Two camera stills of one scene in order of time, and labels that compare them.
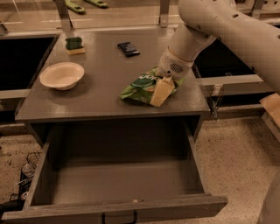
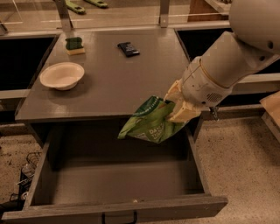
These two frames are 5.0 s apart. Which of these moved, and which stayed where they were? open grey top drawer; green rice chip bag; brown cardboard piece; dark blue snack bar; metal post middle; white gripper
Moved: white gripper; green rice chip bag
Stayed: metal post middle; dark blue snack bar; brown cardboard piece; open grey top drawer
